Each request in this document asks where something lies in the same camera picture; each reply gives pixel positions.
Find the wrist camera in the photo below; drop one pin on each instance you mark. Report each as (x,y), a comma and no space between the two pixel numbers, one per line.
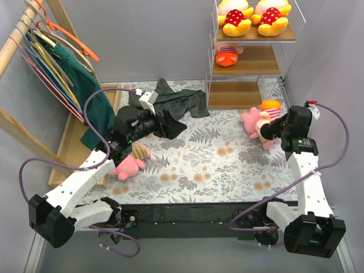
(147,99)
(311,105)

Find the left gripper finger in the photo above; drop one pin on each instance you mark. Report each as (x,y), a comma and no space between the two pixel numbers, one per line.
(168,119)
(174,129)

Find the black-haired doll striped shirt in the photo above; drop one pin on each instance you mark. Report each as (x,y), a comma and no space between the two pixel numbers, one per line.
(226,54)

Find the wooden clothes rack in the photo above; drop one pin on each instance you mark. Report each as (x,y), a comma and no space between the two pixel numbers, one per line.
(32,105)

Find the grey hanger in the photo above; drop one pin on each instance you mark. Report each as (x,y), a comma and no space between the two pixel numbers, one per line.
(37,36)

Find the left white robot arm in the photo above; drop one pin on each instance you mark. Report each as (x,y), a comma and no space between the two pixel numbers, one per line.
(56,215)

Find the yellow frog plush big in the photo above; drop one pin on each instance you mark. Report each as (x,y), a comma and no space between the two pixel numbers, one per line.
(234,17)

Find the green shirt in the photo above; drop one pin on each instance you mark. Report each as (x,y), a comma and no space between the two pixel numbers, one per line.
(99,110)

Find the pink pig plush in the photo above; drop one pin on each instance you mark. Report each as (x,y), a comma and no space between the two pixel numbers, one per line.
(249,121)
(131,165)

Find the yellow hanger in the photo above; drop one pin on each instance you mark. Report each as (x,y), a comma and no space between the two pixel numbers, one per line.
(57,76)

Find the dark grey cloth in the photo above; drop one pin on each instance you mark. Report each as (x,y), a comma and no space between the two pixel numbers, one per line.
(178,103)

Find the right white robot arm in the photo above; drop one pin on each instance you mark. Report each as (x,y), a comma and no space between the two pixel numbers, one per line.
(312,229)

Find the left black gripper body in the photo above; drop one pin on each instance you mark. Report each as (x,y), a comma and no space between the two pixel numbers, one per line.
(165,124)

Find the yellow frog plush small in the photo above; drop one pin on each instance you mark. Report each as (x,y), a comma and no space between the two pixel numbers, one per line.
(271,17)

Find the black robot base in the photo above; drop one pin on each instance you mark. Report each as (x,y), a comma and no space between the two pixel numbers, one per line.
(199,220)

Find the blue hanger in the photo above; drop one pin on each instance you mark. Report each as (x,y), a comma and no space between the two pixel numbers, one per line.
(39,62)

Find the beige hanger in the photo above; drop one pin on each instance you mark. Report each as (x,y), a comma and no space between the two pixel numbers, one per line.
(64,21)

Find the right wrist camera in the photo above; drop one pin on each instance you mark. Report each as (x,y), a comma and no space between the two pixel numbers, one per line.
(311,105)

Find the orange hanger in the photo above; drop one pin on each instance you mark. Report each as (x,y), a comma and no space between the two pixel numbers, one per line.
(54,27)

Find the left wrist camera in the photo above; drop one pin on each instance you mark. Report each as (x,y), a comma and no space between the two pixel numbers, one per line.
(147,99)

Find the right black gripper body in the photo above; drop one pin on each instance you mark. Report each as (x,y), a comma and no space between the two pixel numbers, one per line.
(271,130)

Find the pink hanger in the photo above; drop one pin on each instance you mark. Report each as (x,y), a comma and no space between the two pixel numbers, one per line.
(47,83)

